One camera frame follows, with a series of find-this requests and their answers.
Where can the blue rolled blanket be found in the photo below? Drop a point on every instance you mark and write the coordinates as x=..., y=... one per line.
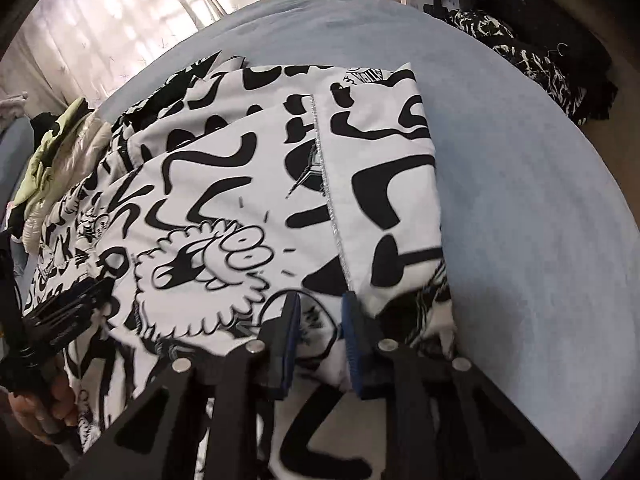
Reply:
x=15, y=165

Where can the person's left hand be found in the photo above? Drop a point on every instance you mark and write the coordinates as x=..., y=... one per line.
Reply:
x=55, y=400

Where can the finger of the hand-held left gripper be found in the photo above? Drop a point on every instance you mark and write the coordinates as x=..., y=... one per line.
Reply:
x=70, y=317

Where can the light green garment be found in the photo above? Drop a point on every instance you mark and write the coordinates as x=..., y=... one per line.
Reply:
x=45, y=160

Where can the black and white printed garment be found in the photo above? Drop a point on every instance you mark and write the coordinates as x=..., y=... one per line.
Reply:
x=210, y=185

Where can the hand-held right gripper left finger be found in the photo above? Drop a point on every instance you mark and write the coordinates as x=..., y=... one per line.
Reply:
x=289, y=340

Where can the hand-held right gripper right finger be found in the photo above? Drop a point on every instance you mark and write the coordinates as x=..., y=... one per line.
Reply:
x=354, y=345

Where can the black draped cloth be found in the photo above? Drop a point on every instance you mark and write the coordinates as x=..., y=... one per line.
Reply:
x=550, y=5

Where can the black and white patterned cloth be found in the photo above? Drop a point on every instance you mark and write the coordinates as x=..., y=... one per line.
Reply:
x=530, y=65

